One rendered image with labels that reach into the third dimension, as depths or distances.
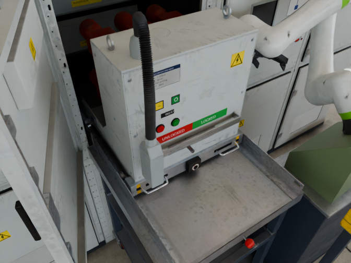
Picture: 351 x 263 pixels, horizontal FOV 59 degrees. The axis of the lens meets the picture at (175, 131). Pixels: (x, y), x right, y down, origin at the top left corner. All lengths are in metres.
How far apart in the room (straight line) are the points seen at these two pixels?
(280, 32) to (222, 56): 0.31
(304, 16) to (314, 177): 0.65
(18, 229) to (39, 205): 0.98
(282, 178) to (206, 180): 0.30
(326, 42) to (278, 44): 0.37
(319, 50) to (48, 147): 1.19
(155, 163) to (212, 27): 0.48
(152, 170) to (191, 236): 0.29
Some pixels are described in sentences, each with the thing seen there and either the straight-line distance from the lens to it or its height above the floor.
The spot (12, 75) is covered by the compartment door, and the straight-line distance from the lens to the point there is 0.65.
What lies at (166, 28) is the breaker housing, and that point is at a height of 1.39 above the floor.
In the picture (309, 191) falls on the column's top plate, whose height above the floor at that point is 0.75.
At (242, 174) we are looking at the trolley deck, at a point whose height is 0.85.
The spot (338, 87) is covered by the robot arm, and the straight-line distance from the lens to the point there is 1.36.
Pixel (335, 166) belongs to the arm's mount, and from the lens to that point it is 1.33.
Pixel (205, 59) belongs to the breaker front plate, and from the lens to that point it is 0.97.
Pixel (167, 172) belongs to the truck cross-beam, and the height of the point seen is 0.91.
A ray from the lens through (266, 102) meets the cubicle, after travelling 2.04.
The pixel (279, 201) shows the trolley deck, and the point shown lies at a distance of 1.25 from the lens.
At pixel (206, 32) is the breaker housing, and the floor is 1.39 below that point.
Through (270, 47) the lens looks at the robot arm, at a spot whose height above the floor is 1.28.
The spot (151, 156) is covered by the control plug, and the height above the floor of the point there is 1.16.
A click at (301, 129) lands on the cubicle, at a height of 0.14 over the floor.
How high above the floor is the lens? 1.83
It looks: 43 degrees down
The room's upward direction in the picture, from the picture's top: 1 degrees clockwise
